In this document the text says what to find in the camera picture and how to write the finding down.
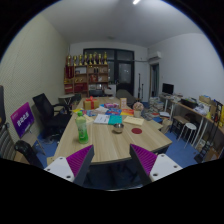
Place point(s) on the yellow gift box red ribbon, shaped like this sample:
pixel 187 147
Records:
pixel 91 104

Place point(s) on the white round stool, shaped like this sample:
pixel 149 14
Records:
pixel 190 126

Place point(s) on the black framed glass door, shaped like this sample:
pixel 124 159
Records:
pixel 125 71

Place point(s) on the wooden shelf unit with trophies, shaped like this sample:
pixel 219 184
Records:
pixel 86 75

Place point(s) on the black case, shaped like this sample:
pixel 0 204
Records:
pixel 189 103

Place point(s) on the black office chair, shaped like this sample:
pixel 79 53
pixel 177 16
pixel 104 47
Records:
pixel 50 115

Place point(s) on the white wall air conditioner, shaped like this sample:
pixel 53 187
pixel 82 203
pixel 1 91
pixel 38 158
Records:
pixel 154 56

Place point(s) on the teal book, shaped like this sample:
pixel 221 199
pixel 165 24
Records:
pixel 115 120

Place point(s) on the long wooden wall desk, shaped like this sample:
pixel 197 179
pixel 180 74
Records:
pixel 190 113

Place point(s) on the blue and red book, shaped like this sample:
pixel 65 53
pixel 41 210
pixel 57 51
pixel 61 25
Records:
pixel 113 111

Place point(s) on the orange book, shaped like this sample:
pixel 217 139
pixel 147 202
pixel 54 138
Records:
pixel 127 112

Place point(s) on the small wooden side table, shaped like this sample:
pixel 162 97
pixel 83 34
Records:
pixel 155 124

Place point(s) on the cardboard box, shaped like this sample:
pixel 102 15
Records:
pixel 166 126

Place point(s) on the brown wooden stool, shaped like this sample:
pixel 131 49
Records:
pixel 180 120

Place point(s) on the black computer monitor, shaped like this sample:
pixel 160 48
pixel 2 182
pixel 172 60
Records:
pixel 167 88

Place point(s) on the colourful picture book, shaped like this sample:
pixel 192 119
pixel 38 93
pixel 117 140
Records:
pixel 89 113

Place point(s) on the white booklet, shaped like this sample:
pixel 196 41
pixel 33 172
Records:
pixel 101 119

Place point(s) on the grey striped office chair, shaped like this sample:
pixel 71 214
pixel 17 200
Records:
pixel 6 143

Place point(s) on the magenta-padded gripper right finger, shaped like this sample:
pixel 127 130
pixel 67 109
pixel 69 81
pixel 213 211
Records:
pixel 163 165

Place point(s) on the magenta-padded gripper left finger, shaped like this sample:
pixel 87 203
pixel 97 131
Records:
pixel 60 168

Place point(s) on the ceiling light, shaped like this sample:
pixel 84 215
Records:
pixel 136 1

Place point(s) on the pink package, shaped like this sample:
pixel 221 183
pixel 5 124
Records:
pixel 111 105

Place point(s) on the purple sign board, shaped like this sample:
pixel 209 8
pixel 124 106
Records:
pixel 22 119

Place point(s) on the white paper sheets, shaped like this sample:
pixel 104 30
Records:
pixel 101 109

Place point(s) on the cream book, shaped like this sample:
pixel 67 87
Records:
pixel 89 119

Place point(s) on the black tripod stand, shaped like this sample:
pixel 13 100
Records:
pixel 139 86

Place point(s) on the small metal bowl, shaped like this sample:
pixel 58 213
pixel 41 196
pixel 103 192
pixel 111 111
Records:
pixel 118 128

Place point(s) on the green tea drink bottle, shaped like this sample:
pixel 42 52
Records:
pixel 82 131

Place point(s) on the potted pink flowers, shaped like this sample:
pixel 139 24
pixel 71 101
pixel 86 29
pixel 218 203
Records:
pixel 138 107

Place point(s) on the small upright tan box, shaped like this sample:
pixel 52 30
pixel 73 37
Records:
pixel 123 103

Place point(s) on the stack of books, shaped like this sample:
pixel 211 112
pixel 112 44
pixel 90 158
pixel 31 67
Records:
pixel 156 106

